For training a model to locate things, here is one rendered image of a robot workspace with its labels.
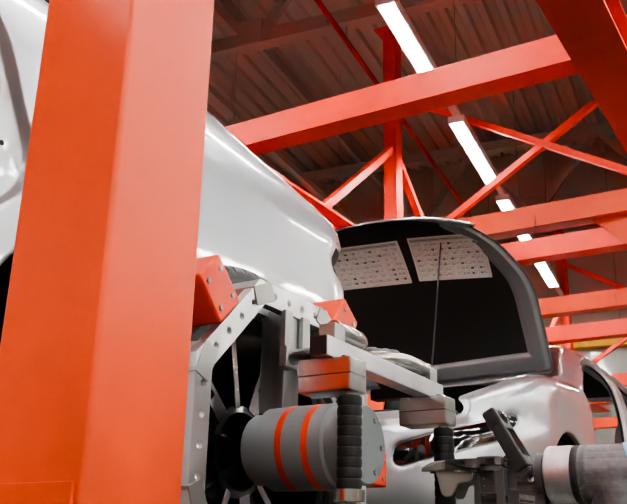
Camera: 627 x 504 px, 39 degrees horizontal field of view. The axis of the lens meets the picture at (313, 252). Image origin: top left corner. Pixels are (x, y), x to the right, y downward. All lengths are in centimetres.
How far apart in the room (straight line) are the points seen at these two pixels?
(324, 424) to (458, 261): 347
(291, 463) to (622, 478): 51
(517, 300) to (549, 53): 134
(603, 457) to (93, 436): 81
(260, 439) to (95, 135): 62
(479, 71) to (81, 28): 410
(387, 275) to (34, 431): 412
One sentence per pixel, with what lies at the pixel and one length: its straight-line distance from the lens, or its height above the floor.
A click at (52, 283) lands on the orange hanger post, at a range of 106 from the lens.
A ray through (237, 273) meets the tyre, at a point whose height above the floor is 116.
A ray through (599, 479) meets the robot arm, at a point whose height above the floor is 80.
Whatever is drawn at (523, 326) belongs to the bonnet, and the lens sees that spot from 492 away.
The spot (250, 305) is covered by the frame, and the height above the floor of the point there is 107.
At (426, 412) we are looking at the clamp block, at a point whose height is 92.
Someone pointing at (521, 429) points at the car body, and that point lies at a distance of 418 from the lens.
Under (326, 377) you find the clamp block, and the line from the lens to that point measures 129.
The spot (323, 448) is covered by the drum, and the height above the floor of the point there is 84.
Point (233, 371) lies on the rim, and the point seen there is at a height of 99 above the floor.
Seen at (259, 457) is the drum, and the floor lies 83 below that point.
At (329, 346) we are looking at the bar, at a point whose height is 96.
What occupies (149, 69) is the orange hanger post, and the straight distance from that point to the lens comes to 114.
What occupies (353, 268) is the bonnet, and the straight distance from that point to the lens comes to 507.
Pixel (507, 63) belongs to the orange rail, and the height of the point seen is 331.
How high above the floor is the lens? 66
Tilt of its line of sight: 20 degrees up
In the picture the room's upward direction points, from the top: 1 degrees clockwise
